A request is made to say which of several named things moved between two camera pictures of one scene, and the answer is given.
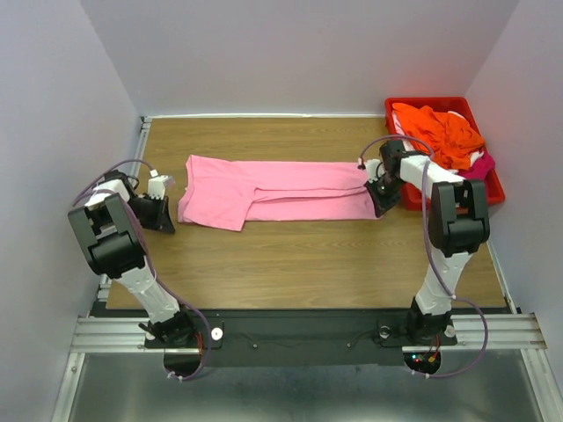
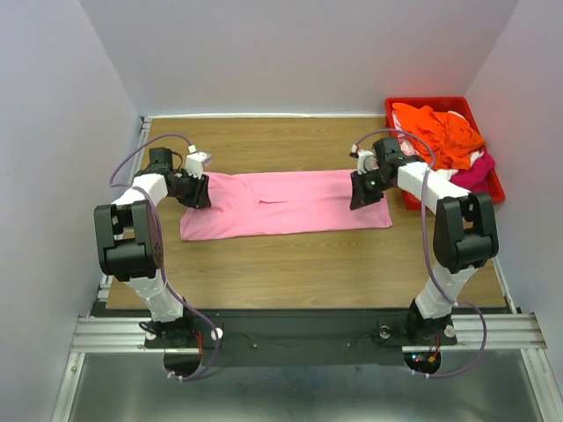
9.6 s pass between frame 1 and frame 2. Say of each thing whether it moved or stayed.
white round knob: stayed
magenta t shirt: stayed
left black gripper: moved
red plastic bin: stayed
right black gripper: moved
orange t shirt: stayed
